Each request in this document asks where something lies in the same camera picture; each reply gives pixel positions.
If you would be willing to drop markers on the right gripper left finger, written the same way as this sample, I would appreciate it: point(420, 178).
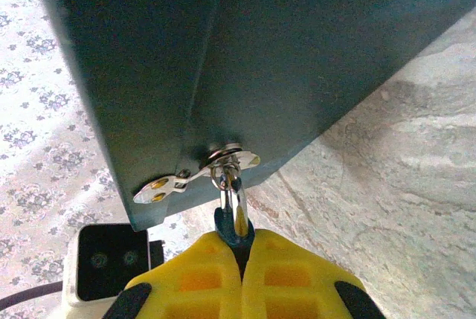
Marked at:
point(193, 282)

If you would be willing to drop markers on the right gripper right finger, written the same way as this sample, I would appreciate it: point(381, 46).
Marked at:
point(297, 282)

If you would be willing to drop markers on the small blue padlock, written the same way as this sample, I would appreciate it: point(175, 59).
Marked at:
point(223, 228)

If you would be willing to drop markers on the blue starry night print box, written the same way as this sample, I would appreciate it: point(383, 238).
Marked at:
point(260, 55)

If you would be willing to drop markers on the silver box hasp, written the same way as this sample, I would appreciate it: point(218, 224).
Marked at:
point(156, 189)

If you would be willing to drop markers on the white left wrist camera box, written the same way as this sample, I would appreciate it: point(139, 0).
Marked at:
point(108, 259)

